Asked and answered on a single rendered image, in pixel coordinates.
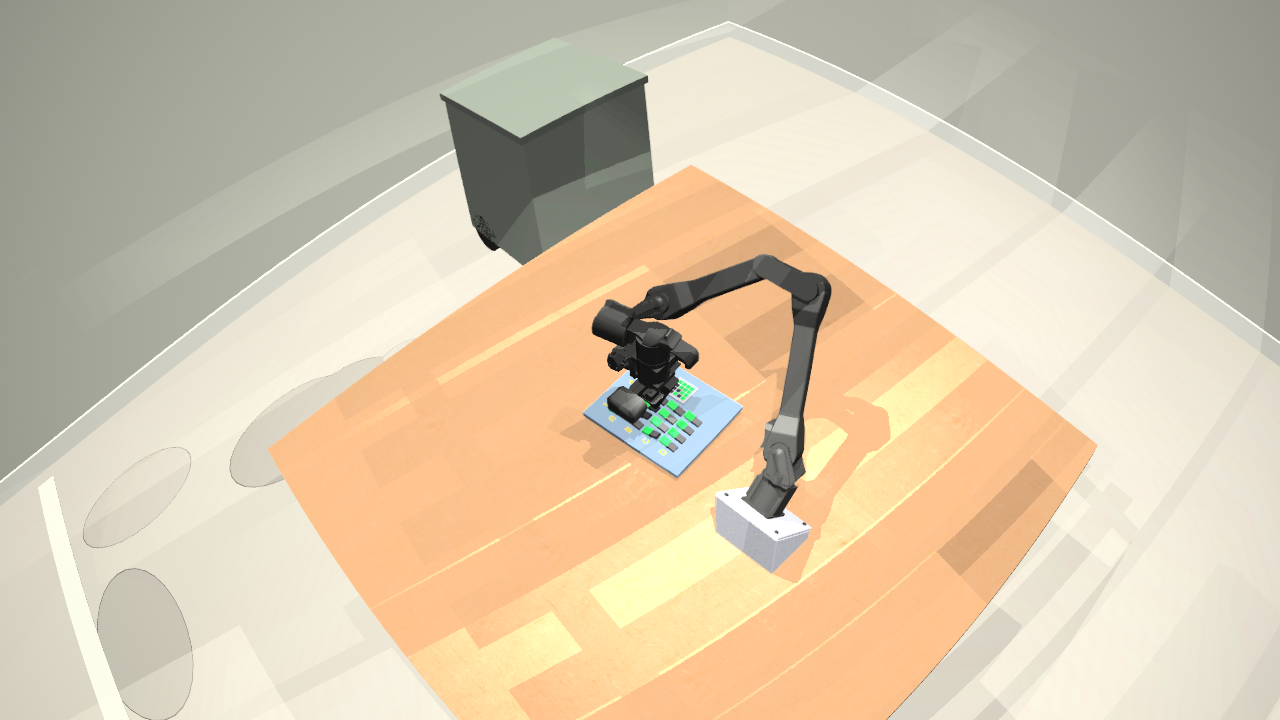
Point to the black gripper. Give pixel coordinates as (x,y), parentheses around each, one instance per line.
(653,384)

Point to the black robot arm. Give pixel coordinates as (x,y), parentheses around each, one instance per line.
(652,341)

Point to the light blue switch panel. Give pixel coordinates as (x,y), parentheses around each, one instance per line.
(690,418)

